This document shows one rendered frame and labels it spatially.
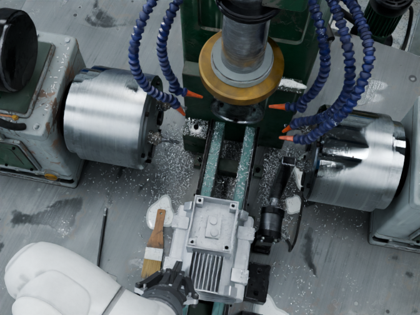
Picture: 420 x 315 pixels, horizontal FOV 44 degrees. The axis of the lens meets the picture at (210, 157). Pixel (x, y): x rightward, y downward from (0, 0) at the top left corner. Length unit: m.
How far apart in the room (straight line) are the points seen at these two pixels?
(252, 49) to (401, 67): 0.93
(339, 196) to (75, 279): 0.70
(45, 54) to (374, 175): 0.84
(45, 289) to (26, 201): 0.84
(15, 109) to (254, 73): 0.58
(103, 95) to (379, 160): 0.67
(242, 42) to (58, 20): 1.04
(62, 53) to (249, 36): 0.57
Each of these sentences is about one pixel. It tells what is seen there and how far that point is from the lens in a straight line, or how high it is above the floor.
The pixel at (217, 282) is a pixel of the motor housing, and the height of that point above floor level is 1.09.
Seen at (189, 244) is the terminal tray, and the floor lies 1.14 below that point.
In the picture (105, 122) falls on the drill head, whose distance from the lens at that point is 1.26.
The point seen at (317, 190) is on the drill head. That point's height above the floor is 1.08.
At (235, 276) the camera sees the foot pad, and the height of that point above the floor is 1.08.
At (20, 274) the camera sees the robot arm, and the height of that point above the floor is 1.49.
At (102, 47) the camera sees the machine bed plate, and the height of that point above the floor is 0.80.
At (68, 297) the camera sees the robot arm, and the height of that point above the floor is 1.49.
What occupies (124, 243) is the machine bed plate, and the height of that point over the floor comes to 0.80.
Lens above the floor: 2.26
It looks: 67 degrees down
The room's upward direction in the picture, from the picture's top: 1 degrees clockwise
